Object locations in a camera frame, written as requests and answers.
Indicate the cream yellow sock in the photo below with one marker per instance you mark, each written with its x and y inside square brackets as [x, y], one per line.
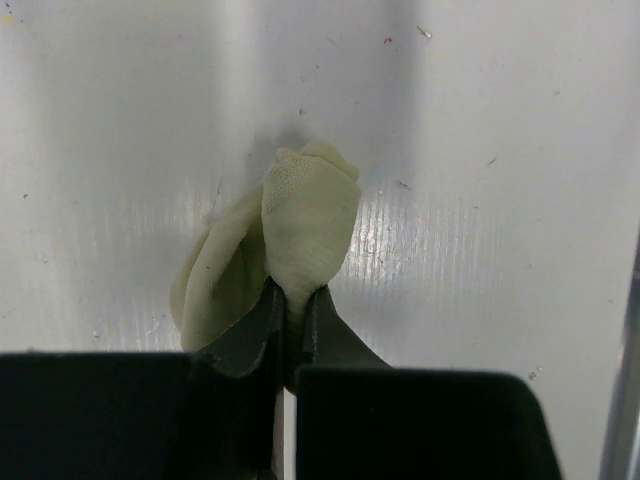
[294, 227]

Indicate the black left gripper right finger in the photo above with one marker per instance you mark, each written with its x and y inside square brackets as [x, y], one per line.
[359, 418]

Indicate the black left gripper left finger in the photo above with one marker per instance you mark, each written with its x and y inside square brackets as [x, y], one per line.
[209, 414]

